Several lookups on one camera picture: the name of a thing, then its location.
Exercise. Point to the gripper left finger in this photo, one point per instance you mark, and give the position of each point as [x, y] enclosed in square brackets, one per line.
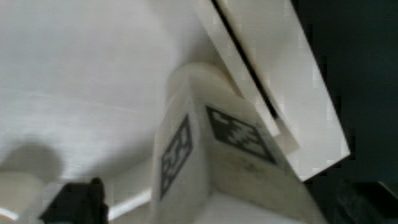
[78, 206]

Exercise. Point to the white square tabletop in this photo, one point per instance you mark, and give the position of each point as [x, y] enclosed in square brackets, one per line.
[89, 51]

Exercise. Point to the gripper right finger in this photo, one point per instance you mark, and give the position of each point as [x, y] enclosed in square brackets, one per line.
[355, 202]

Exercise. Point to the white leg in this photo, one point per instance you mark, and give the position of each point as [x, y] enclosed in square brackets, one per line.
[224, 182]

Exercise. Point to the white U-shaped fence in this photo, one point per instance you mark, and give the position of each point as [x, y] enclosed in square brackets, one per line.
[268, 33]

